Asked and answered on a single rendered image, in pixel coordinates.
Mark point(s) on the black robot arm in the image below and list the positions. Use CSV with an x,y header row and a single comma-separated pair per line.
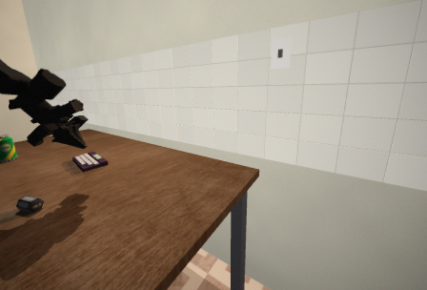
x,y
45,85

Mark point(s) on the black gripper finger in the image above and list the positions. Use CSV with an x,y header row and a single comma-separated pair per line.
x,y
76,132
68,137

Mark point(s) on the green and yellow drink can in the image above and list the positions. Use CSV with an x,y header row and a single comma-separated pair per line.
x,y
7,150

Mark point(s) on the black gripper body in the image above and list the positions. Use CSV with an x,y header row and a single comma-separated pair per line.
x,y
42,116

